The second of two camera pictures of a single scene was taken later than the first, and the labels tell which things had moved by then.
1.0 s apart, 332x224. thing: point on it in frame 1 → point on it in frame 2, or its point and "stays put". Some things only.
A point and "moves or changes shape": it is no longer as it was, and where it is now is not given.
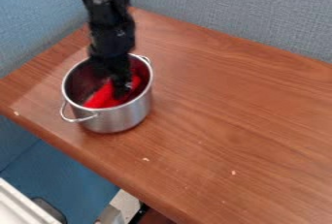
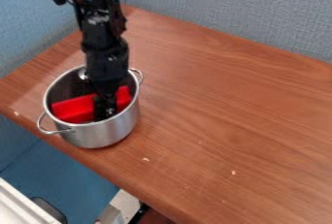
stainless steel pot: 115,117 → 102,133
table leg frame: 124,209 stays put
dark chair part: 55,213 stays put
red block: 104,98 moves or changes shape
